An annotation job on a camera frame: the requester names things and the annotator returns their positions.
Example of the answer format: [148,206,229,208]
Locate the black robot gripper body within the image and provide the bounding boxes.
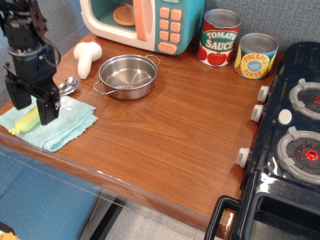
[4,42,60,100]

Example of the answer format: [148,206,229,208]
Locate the black toy stove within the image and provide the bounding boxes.
[205,41,320,240]

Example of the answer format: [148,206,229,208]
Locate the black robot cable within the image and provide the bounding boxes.
[41,36,62,68]

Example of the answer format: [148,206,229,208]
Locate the black table leg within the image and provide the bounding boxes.
[89,197,126,240]

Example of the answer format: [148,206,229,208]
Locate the white plush mushroom toy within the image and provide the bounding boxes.
[73,39,103,80]

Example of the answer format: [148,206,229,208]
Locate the small steel pot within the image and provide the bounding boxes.
[93,54,161,100]

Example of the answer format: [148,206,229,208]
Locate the orange object at corner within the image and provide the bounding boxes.
[0,222,19,240]

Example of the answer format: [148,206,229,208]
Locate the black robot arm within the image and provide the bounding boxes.
[0,0,61,125]

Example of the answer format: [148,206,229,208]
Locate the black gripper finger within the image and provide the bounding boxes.
[5,79,32,110]
[36,98,61,125]

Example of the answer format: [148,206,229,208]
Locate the light blue folded towel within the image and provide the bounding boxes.
[16,96,98,152]

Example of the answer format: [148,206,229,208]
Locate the yellow handled metal spoon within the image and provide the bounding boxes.
[8,77,79,135]

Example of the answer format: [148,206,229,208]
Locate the tomato sauce can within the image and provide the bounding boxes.
[197,8,242,67]

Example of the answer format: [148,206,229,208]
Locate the teal toy microwave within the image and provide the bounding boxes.
[80,0,205,56]

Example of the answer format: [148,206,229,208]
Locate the clear acrylic table guard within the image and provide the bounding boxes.
[0,134,209,240]

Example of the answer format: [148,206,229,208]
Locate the pineapple slices can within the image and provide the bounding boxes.
[234,33,279,80]

